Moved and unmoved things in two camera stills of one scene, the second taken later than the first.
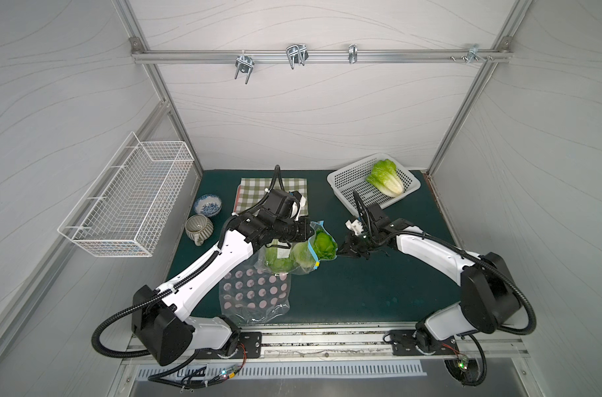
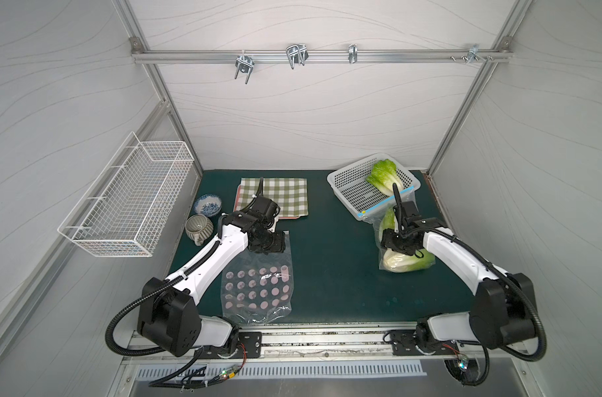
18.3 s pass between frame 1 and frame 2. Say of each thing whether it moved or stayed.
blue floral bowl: stayed
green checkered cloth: stayed
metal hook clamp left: stayed
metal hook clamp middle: stayed
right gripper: moved
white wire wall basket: stayed
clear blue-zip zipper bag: moved
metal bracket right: stayed
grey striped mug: stayed
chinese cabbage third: stayed
